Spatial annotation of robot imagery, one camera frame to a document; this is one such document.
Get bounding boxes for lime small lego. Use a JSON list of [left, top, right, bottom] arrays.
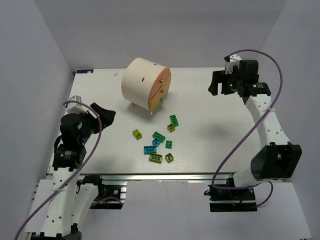
[[132, 129, 142, 140]]

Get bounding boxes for cream round drawer cabinet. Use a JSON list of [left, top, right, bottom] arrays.
[[121, 57, 168, 112]]

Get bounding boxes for blue long lego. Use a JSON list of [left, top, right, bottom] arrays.
[[143, 145, 157, 155]]

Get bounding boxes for blue square lego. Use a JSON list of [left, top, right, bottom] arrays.
[[152, 137, 161, 147]]

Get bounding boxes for orange top drawer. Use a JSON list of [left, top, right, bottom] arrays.
[[156, 67, 171, 84]]

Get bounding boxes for yellow drawer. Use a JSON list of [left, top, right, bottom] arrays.
[[148, 73, 172, 111]]

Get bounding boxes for lime long lego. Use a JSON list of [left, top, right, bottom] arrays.
[[148, 152, 163, 164]]

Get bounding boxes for dark green long lego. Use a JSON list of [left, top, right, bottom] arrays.
[[169, 115, 179, 127]]

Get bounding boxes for lime square lego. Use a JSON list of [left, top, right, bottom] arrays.
[[165, 153, 174, 163], [167, 123, 176, 133]]

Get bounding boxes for green square lego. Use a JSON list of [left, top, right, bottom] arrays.
[[165, 140, 173, 149]]

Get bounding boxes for lime square lego front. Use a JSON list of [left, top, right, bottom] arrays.
[[165, 153, 174, 163]]

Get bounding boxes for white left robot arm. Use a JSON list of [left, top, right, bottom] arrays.
[[30, 100, 116, 240]]

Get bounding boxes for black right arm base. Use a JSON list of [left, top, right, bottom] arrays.
[[203, 185, 258, 213]]

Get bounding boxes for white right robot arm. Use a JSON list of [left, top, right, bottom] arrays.
[[208, 54, 302, 201]]

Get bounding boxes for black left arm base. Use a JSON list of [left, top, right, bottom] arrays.
[[76, 175, 123, 210]]

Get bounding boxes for blue label sticker left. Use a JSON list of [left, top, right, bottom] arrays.
[[76, 69, 94, 74]]

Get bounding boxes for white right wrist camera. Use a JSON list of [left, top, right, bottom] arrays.
[[224, 53, 242, 75]]

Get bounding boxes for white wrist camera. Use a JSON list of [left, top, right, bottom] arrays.
[[66, 95, 89, 115], [224, 53, 242, 75]]

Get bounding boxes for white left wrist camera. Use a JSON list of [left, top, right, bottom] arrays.
[[66, 95, 89, 115]]

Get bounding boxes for aluminium front rail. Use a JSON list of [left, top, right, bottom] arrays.
[[46, 172, 238, 182]]

